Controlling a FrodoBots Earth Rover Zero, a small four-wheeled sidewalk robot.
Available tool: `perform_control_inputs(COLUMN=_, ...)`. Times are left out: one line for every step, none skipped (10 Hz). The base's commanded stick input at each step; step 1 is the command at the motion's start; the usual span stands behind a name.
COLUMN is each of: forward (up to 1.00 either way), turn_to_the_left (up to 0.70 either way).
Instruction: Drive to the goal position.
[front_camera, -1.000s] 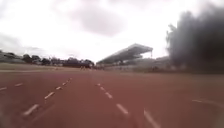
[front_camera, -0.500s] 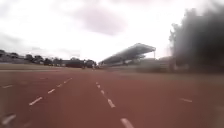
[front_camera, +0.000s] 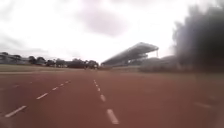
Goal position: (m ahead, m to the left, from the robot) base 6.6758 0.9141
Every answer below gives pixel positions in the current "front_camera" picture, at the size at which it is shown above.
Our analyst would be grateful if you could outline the grandstand with roof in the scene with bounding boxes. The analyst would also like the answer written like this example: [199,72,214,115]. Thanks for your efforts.
[100,41,178,72]

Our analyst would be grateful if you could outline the distant row of trees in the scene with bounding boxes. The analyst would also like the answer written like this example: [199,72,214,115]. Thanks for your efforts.
[0,51,100,70]

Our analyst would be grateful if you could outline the row of dark trees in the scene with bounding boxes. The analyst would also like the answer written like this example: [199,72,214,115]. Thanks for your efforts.
[172,3,224,73]

